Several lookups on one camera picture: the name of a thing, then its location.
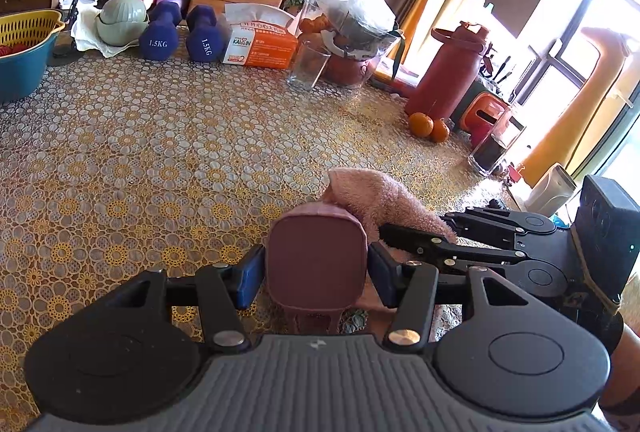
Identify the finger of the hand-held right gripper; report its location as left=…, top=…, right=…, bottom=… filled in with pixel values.
left=378, top=223, right=532, bottom=277
left=439, top=206, right=523, bottom=249

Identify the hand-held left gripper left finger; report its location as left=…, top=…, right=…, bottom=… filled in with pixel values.
left=125, top=244, right=266, bottom=354

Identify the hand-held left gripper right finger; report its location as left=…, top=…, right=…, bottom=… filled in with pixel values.
left=367, top=242, right=511, bottom=354

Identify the pink plastic container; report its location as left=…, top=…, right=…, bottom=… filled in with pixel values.
left=264, top=206, right=370, bottom=339

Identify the pink towel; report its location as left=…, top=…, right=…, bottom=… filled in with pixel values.
left=320, top=168, right=459, bottom=263

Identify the person's right forearm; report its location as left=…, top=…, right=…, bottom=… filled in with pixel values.
left=597, top=322, right=640, bottom=432

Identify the clear container with dark contents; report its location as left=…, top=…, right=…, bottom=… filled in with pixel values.
left=468, top=109, right=527, bottom=178

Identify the white plastic object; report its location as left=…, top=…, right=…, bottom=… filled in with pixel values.
left=525, top=164, right=579, bottom=218

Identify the red water bottle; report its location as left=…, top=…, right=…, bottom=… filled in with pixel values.
left=404, top=21, right=494, bottom=121

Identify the floral lace tablecloth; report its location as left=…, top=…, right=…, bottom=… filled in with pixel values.
left=0, top=26, right=526, bottom=420

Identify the dark pot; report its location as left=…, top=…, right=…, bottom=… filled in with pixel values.
left=327, top=9, right=402, bottom=60

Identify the clear drinking glass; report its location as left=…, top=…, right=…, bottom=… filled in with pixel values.
left=286, top=40, right=331, bottom=93

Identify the orange and white box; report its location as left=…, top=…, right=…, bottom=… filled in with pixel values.
left=223, top=3, right=300, bottom=71

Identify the blue dumbbell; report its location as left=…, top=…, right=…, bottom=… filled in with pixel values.
left=185, top=5, right=221, bottom=62
left=138, top=2, right=182, bottom=61

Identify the green bowl set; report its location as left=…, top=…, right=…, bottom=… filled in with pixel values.
left=95, top=0, right=150, bottom=47

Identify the white cloth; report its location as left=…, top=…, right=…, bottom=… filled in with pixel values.
left=70, top=6, right=144, bottom=59

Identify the blue plastic basin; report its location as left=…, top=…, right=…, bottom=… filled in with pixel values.
left=0, top=29, right=65, bottom=105

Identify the yellow plastic basket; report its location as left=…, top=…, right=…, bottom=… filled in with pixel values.
left=0, top=10, right=66, bottom=57

